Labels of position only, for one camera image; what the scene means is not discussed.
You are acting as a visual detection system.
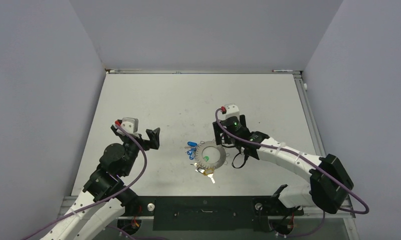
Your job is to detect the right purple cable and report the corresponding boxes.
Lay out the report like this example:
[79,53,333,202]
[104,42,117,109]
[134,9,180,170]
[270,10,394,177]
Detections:
[215,107,370,215]

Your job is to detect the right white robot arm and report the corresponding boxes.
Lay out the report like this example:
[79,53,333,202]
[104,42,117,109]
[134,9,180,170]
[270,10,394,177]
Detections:
[212,115,354,214]

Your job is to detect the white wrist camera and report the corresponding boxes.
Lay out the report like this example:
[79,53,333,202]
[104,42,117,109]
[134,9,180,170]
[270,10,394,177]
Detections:
[115,117,139,134]
[221,103,240,117]

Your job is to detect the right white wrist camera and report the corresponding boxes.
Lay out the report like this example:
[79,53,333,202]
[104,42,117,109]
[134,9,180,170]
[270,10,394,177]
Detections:
[221,103,240,117]

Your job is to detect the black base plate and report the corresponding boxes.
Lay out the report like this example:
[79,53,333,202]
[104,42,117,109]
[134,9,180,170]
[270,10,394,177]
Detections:
[115,196,304,234]

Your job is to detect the marker pen at wall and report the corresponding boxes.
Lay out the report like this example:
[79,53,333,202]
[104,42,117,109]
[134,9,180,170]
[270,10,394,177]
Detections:
[272,69,294,73]

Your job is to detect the purple cable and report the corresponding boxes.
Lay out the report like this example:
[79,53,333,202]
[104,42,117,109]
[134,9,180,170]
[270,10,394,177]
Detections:
[215,107,370,215]
[21,123,148,240]

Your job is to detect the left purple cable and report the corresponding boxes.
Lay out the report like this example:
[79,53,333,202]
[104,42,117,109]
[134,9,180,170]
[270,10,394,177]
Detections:
[21,123,148,240]

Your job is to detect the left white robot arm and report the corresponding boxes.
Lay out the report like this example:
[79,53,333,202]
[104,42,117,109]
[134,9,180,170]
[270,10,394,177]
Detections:
[43,120,161,240]

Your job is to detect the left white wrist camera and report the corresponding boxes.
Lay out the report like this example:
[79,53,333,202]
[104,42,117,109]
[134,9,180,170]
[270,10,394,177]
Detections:
[115,117,139,134]

